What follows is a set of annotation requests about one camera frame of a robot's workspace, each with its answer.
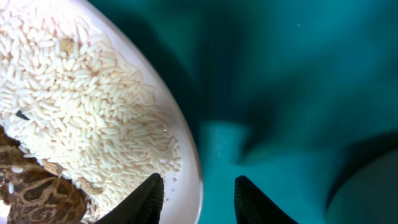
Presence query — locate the brown food scrap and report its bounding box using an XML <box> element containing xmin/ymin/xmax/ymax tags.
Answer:
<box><xmin>1</xmin><ymin>128</ymin><xmax>107</xmax><ymax>223</ymax></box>

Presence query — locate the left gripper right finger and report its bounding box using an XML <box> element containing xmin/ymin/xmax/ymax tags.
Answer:
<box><xmin>234</xmin><ymin>175</ymin><xmax>297</xmax><ymax>224</ymax></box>

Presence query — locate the teal serving tray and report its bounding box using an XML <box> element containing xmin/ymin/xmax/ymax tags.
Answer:
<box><xmin>94</xmin><ymin>0</ymin><xmax>397</xmax><ymax>223</ymax></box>

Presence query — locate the grey bowl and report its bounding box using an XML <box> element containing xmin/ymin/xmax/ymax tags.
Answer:
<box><xmin>326</xmin><ymin>149</ymin><xmax>397</xmax><ymax>224</ymax></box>

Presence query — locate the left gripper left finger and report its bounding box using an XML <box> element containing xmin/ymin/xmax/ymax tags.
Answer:
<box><xmin>95</xmin><ymin>173</ymin><xmax>164</xmax><ymax>224</ymax></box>

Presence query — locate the white rice pile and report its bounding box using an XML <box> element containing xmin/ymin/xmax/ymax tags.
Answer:
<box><xmin>0</xmin><ymin>6</ymin><xmax>182</xmax><ymax>222</ymax></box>

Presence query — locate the large white plate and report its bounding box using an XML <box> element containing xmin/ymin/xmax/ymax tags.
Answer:
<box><xmin>0</xmin><ymin>0</ymin><xmax>205</xmax><ymax>224</ymax></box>

